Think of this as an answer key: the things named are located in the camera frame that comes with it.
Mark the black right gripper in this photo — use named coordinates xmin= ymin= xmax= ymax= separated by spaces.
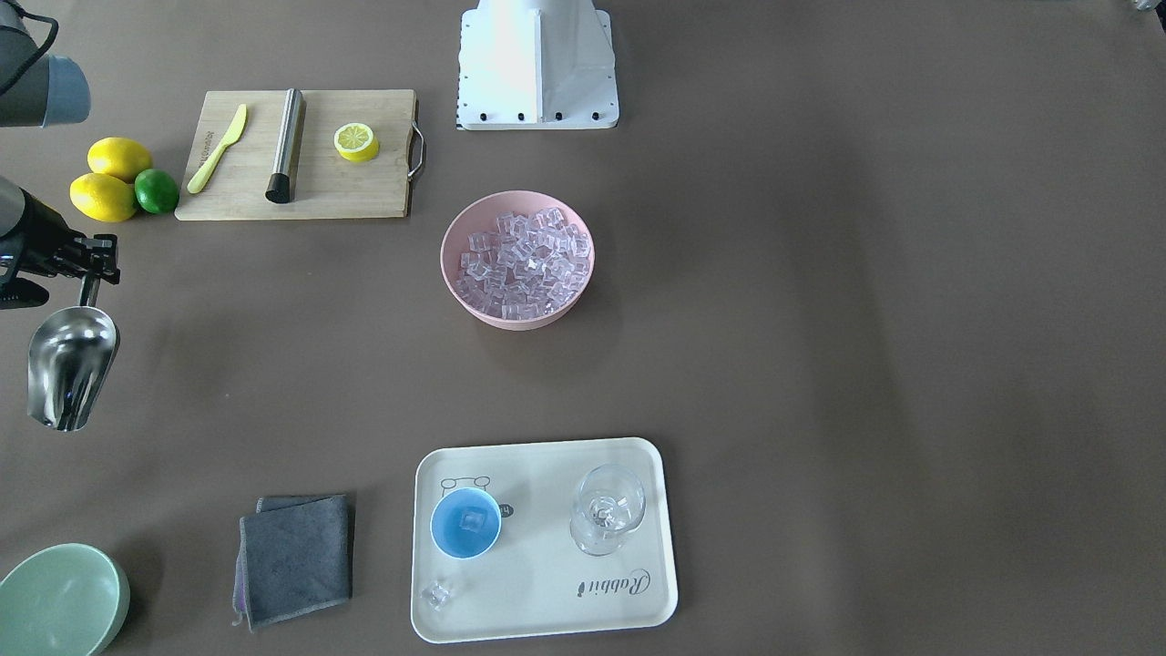
xmin=1 ymin=190 xmax=121 ymax=310

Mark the steel ice scoop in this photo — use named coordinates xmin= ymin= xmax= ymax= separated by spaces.
xmin=26 ymin=274 xmax=120 ymax=432

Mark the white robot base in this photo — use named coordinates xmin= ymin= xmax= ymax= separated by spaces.
xmin=455 ymin=1 xmax=620 ymax=131

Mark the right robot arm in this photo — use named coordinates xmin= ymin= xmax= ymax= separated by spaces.
xmin=1 ymin=1 xmax=121 ymax=310

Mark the pile of clear ice cubes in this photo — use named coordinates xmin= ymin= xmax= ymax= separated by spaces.
xmin=454 ymin=209 xmax=590 ymax=322

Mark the blue cup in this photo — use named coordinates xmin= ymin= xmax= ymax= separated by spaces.
xmin=430 ymin=488 xmax=501 ymax=559

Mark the ice cube in cup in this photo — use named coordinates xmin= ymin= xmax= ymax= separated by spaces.
xmin=458 ymin=507 xmax=490 ymax=532

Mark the ice cube on tray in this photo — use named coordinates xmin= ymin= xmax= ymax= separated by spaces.
xmin=419 ymin=579 xmax=454 ymax=611

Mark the lower whole lemon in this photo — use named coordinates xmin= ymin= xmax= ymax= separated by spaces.
xmin=69 ymin=172 xmax=138 ymax=223

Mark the whole lemon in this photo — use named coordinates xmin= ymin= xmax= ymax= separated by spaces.
xmin=87 ymin=137 xmax=153 ymax=184
xmin=69 ymin=172 xmax=138 ymax=223

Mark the upper whole lemon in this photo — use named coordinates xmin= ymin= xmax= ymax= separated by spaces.
xmin=87 ymin=137 xmax=153 ymax=184

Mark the green lime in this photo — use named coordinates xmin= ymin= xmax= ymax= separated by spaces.
xmin=133 ymin=168 xmax=180 ymax=216

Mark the yellow plastic knife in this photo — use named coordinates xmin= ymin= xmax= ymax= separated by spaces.
xmin=187 ymin=104 xmax=250 ymax=195

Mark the bamboo cutting board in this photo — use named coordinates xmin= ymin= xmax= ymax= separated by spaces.
xmin=175 ymin=89 xmax=424 ymax=221

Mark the steel muddler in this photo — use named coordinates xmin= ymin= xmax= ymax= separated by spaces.
xmin=265 ymin=89 xmax=304 ymax=204

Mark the half lemon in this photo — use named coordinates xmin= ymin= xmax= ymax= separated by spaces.
xmin=332 ymin=124 xmax=380 ymax=163

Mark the green bowl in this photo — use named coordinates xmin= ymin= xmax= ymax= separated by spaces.
xmin=1 ymin=543 xmax=129 ymax=655

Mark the grey folded cloth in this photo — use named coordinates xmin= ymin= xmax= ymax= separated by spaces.
xmin=232 ymin=494 xmax=353 ymax=632

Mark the pink bowl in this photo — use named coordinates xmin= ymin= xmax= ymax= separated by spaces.
xmin=440 ymin=190 xmax=597 ymax=331

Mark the cream serving tray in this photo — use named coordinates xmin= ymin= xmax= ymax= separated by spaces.
xmin=410 ymin=436 xmax=679 ymax=643

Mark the clear wine glass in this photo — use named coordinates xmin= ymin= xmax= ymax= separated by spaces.
xmin=569 ymin=464 xmax=647 ymax=557

